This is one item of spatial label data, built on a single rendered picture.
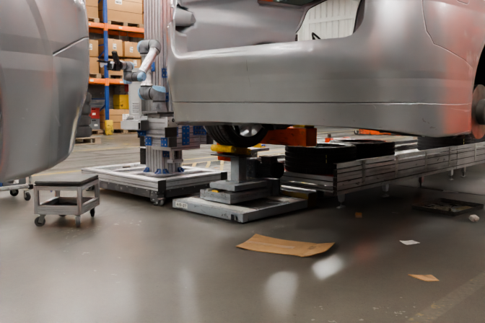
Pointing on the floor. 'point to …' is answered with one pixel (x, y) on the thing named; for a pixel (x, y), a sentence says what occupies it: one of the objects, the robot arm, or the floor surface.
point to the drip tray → (448, 205)
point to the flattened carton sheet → (276, 246)
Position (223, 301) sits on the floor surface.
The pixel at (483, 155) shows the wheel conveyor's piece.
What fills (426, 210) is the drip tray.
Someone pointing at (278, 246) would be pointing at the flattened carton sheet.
